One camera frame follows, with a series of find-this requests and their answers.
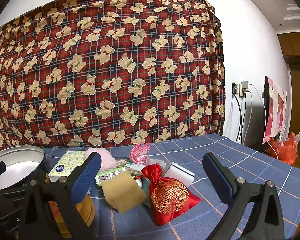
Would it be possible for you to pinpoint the cotton swab packet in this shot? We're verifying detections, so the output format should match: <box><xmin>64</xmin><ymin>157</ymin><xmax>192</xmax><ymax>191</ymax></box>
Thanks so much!
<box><xmin>116</xmin><ymin>159</ymin><xmax>148</xmax><ymax>178</ymax></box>

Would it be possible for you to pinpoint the white cable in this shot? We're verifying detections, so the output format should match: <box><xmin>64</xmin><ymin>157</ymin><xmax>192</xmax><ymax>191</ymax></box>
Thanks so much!
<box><xmin>242</xmin><ymin>85</ymin><xmax>278</xmax><ymax>158</ymax></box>

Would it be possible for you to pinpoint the black cable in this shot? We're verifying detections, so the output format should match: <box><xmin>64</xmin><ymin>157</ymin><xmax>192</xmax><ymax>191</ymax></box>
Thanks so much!
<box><xmin>233</xmin><ymin>93</ymin><xmax>246</xmax><ymax>143</ymax></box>

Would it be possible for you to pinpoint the round yellow tin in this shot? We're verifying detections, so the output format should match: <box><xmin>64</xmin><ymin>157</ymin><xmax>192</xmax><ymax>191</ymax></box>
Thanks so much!
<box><xmin>49</xmin><ymin>192</ymin><xmax>95</xmax><ymax>233</ymax></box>

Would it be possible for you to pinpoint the clear plastic bag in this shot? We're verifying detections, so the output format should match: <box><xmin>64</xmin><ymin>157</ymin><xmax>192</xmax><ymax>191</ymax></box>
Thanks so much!
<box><xmin>146</xmin><ymin>157</ymin><xmax>167</xmax><ymax>172</ymax></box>

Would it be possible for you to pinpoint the pink fluffy cloth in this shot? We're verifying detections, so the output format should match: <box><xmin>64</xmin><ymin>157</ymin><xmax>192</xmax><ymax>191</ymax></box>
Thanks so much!
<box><xmin>85</xmin><ymin>147</ymin><xmax>117</xmax><ymax>172</ymax></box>

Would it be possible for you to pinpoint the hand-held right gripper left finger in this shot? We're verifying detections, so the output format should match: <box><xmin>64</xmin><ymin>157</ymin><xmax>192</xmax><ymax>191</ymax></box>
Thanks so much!
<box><xmin>17</xmin><ymin>152</ymin><xmax>102</xmax><ymax>240</ymax></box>

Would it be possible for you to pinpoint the yellow floral tissue pack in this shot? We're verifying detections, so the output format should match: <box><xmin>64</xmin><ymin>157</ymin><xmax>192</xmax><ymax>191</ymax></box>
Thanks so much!
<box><xmin>48</xmin><ymin>151</ymin><xmax>87</xmax><ymax>183</ymax></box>

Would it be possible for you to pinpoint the yellow sponge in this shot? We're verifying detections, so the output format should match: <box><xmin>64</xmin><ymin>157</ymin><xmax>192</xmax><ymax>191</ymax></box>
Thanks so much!
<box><xmin>101</xmin><ymin>171</ymin><xmax>147</xmax><ymax>213</ymax></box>

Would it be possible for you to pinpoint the wooden door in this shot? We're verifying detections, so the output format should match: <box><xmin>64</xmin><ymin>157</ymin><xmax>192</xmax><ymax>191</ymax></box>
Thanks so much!
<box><xmin>277</xmin><ymin>31</ymin><xmax>300</xmax><ymax>155</ymax></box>

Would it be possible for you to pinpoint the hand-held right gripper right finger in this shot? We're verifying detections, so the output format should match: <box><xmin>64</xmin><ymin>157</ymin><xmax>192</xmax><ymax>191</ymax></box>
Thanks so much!
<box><xmin>202</xmin><ymin>152</ymin><xmax>285</xmax><ymax>240</ymax></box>

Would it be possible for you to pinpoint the round metal basin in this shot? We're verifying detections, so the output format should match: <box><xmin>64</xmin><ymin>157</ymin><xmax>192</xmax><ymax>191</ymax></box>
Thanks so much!
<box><xmin>0</xmin><ymin>145</ymin><xmax>47</xmax><ymax>193</ymax></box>

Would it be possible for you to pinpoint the orange plastic bag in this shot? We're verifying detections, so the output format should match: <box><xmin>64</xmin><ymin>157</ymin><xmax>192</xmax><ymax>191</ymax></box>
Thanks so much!
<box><xmin>268</xmin><ymin>132</ymin><xmax>300</xmax><ymax>166</ymax></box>

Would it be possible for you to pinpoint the green and white packet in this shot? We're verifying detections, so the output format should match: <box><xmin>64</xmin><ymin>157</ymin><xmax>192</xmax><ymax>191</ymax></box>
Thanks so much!
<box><xmin>95</xmin><ymin>167</ymin><xmax>127</xmax><ymax>187</ymax></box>

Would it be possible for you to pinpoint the red embroidered pouch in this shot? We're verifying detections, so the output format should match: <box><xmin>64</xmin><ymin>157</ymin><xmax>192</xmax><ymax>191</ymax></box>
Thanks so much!
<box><xmin>141</xmin><ymin>163</ymin><xmax>202</xmax><ymax>227</ymax></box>

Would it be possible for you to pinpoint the red plaid bear blanket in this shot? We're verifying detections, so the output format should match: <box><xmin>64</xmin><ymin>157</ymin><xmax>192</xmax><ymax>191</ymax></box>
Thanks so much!
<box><xmin>0</xmin><ymin>0</ymin><xmax>227</xmax><ymax>153</ymax></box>

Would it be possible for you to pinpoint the teal packet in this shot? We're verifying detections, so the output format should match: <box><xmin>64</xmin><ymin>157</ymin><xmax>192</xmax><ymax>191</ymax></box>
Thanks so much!
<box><xmin>139</xmin><ymin>179</ymin><xmax>153</xmax><ymax>207</ymax></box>

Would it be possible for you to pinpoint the white eraser block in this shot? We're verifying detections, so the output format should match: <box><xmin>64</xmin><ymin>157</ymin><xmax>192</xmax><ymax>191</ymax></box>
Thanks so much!
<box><xmin>162</xmin><ymin>162</ymin><xmax>194</xmax><ymax>187</ymax></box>

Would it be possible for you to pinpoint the black chair back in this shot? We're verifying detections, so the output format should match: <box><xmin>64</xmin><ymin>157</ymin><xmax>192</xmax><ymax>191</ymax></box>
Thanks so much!
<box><xmin>261</xmin><ymin>76</ymin><xmax>273</xmax><ymax>151</ymax></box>

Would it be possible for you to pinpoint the blue checked tablecloth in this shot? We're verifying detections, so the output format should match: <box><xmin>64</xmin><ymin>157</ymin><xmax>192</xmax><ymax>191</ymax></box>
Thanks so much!
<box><xmin>40</xmin><ymin>133</ymin><xmax>300</xmax><ymax>240</ymax></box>

